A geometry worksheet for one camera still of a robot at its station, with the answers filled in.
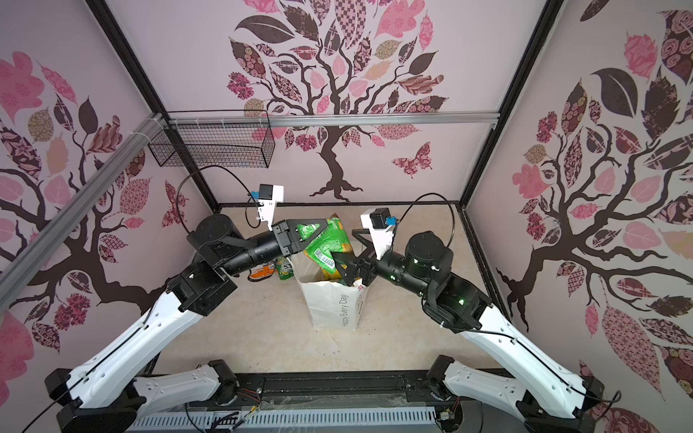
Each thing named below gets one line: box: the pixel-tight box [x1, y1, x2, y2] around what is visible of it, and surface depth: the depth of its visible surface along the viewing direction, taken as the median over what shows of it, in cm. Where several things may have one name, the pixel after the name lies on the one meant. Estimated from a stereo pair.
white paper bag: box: [287, 251, 369, 332], surface depth 72 cm
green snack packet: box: [296, 212, 353, 281], surface depth 52 cm
